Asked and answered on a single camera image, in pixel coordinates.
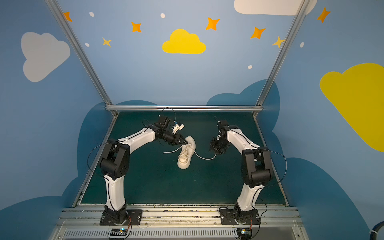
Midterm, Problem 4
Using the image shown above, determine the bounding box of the left side aluminium table rail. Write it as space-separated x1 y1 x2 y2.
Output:
71 113 119 208

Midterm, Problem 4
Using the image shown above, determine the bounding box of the front aluminium rail platform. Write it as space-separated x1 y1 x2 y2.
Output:
50 204 309 240

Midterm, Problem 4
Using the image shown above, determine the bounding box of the left green circuit board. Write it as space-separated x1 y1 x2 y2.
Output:
109 228 129 240

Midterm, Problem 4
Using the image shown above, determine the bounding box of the rear horizontal aluminium frame bar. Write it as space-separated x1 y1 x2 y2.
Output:
106 105 263 112

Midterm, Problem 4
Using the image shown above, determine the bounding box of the aluminium table rail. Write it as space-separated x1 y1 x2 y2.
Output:
252 112 290 207
71 113 119 208

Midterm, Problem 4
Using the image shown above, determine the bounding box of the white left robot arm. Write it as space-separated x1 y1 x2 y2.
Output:
99 115 188 226

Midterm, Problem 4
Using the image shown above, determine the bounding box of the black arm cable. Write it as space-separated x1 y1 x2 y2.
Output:
86 142 112 178
263 149 288 187

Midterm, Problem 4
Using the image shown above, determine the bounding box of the right green circuit board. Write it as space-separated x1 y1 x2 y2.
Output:
236 228 252 240

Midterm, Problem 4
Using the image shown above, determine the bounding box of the aluminium frame post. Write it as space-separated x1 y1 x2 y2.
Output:
253 0 311 121
45 0 113 106

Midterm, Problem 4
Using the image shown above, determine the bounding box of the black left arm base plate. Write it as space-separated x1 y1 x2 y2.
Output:
100 208 143 226

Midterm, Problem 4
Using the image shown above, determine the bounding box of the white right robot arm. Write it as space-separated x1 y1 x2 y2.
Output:
210 120 274 225

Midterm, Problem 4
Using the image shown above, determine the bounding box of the white shoelace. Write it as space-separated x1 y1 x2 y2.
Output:
162 146 217 161

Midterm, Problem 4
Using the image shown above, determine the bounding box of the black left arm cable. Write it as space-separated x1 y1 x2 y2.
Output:
86 142 112 178

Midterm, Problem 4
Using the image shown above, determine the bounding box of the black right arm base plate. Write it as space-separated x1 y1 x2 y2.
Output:
219 208 261 225

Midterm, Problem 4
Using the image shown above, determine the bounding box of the left rear aluminium frame post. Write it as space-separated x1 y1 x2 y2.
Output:
45 0 113 106

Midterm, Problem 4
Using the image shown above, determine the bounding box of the right side aluminium table rail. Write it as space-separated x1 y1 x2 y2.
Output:
252 112 290 207

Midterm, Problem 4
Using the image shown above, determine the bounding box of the white knit sneaker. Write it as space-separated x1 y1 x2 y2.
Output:
177 136 196 170

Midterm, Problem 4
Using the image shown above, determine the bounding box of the green circuit board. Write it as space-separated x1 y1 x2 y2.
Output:
109 228 129 240
236 228 252 240

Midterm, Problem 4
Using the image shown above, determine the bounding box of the right rear aluminium frame post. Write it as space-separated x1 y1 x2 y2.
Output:
253 0 311 121

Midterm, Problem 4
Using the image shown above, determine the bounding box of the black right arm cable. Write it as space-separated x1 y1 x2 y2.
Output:
263 149 288 187

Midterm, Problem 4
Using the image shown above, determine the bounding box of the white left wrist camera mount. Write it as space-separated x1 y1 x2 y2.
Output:
172 122 184 134

